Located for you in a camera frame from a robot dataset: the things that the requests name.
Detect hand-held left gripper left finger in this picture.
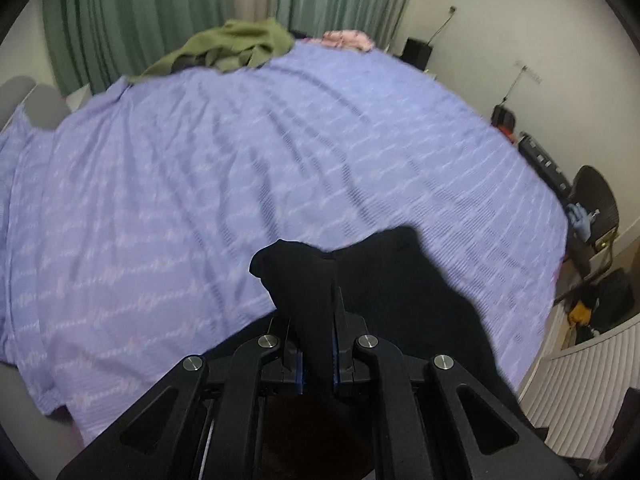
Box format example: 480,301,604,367
56,317,305,480

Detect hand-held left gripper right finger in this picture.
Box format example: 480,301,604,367
330,286,577,480

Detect black pants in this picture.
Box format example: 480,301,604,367
212,226,538,433

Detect lilac striped bedsheet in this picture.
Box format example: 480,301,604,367
0,40,571,442

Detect white radiator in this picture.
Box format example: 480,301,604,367
520,312,640,462

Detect yellow object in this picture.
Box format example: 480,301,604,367
570,300,594,327

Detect light blue cloth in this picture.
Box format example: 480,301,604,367
566,202,599,241

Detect black and orange bag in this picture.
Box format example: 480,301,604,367
490,105,518,142

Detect brown wicker chair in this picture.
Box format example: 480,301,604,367
552,165,622,307

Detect black floor appliance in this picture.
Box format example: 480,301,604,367
401,37,434,69

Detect pink printed clothing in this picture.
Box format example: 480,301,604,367
305,30,376,53

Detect olive green garment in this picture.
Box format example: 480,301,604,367
125,17,296,86

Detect grey upholstered bed headboard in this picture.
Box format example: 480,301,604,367
0,76,69,132

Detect white wall power strip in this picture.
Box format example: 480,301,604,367
514,60,544,87

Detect wall socket with cable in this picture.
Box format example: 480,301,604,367
429,6,458,42

